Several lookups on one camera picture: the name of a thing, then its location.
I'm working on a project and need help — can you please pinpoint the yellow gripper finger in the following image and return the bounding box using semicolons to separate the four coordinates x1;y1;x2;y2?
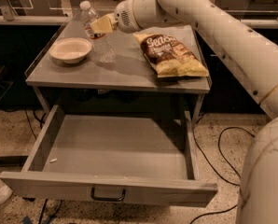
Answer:
90;13;118;34

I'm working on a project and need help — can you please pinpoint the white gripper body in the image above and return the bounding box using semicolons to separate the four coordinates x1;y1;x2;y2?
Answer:
114;0;176;33

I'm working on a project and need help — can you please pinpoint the clear plastic water bottle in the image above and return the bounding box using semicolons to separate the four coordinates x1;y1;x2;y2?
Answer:
80;1;116;63

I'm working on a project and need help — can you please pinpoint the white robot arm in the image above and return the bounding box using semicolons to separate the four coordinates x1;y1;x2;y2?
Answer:
91;0;278;224

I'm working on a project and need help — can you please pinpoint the grey open top drawer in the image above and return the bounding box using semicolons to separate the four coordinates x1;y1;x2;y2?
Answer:
0;105;217;207

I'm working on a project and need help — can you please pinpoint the white paper bowl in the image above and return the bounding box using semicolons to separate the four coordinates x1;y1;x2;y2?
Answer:
49;37;92;64

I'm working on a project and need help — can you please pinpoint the grey metal cabinet table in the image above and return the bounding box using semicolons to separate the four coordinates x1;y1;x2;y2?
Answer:
24;9;213;127

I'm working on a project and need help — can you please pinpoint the yellow brown chip bag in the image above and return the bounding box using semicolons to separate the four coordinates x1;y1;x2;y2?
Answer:
133;34;209;77

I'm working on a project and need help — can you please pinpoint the white horizontal rail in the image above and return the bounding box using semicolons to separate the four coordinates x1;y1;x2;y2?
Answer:
0;16;72;25

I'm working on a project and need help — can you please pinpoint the black floor cable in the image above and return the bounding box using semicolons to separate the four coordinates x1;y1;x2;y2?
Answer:
188;112;257;224

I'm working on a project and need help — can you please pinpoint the black drawer handle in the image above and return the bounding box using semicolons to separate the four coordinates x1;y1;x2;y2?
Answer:
90;188;126;203

